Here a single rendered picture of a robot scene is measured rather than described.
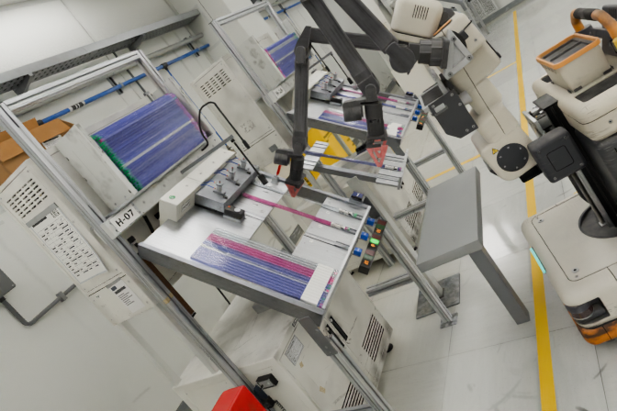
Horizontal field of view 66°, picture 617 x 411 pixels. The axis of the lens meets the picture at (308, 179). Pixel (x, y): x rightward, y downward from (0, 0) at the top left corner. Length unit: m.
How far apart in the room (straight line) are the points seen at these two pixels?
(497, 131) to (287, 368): 1.14
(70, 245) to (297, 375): 1.01
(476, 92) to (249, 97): 1.65
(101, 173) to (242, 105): 1.37
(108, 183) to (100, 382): 1.70
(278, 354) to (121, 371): 1.69
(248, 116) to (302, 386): 1.74
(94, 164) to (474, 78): 1.38
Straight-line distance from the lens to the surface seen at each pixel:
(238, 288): 1.71
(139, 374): 3.48
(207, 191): 2.02
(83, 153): 1.94
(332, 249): 1.90
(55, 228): 2.09
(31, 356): 3.22
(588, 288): 1.87
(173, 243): 1.86
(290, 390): 2.00
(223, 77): 3.08
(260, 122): 3.07
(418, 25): 1.67
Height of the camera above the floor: 1.42
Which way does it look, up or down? 12 degrees down
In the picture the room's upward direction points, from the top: 37 degrees counter-clockwise
